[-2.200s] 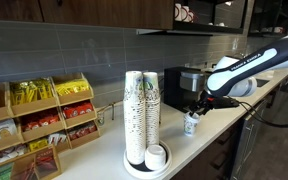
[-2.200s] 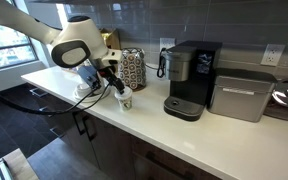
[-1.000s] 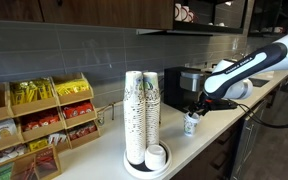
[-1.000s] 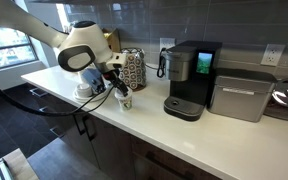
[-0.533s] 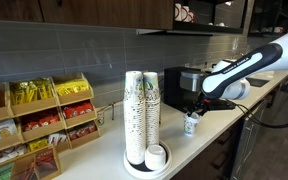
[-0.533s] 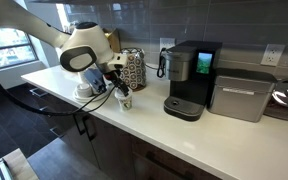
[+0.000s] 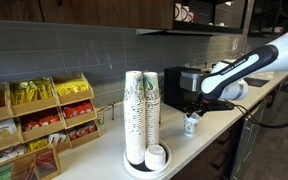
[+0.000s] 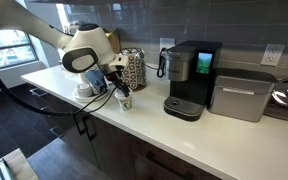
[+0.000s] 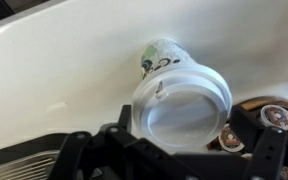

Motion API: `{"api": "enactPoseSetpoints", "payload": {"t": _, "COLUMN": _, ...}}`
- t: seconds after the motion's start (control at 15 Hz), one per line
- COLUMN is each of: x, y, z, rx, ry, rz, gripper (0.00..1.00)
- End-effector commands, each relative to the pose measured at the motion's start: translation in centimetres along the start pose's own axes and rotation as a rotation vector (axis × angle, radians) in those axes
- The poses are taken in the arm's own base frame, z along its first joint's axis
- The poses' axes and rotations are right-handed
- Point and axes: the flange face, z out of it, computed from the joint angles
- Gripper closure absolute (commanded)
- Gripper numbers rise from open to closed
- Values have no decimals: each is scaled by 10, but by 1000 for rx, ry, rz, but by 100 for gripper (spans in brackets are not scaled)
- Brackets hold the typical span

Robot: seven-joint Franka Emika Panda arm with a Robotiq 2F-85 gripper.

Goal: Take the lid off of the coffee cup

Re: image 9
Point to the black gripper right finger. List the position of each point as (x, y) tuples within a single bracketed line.
[(270, 153)]

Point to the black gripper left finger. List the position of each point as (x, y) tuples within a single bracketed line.
[(117, 156)]

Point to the white plastic cup lid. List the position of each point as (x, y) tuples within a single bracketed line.
[(184, 110)]

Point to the wooden bowl of coffee pods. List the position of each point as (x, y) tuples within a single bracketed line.
[(260, 101)]

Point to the black Keurig coffee machine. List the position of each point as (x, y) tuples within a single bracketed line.
[(20, 160)]

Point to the printed paper coffee cup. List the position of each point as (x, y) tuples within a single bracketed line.
[(165, 55)]

